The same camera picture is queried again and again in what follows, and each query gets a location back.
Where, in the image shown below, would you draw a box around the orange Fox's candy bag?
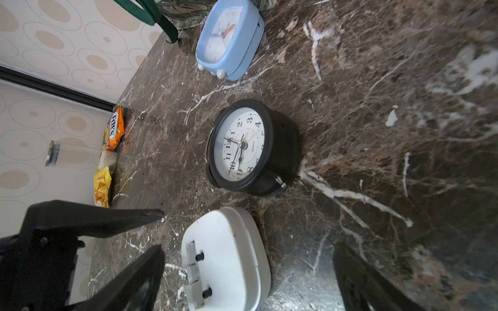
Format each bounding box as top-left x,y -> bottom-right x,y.
103,104 -> 125,151

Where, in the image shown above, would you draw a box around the canvas tote bag green handles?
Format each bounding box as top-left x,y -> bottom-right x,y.
112,0 -> 279,44

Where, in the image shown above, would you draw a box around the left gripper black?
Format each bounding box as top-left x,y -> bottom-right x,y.
1,200 -> 164,310

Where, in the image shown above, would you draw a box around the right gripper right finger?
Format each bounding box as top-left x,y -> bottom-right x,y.
333,242 -> 423,310

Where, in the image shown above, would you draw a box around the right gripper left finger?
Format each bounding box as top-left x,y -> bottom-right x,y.
73,245 -> 165,311

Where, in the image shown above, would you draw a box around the small black round clock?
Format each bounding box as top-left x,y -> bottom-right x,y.
205,98 -> 302,197

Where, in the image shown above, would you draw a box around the yellow chips snack bag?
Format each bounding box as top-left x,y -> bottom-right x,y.
93,167 -> 112,208

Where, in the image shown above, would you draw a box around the blue square clock white face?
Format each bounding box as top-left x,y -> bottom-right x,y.
195,0 -> 265,81

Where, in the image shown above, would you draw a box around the black vertical frame post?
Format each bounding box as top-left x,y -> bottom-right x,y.
1,66 -> 115,112

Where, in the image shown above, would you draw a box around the white square clock face-down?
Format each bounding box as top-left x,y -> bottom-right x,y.
181,207 -> 271,310

